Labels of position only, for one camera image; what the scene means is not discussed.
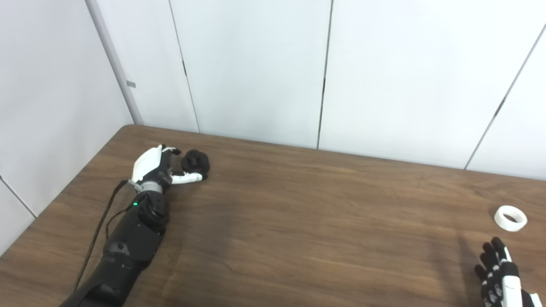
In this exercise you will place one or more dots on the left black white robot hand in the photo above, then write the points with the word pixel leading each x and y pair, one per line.
pixel 147 164

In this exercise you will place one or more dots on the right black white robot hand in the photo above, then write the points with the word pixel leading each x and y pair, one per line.
pixel 509 285

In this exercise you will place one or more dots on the round black part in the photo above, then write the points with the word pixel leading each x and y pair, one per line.
pixel 195 161

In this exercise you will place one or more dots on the grey wall corner strip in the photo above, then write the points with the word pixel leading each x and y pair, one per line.
pixel 115 59

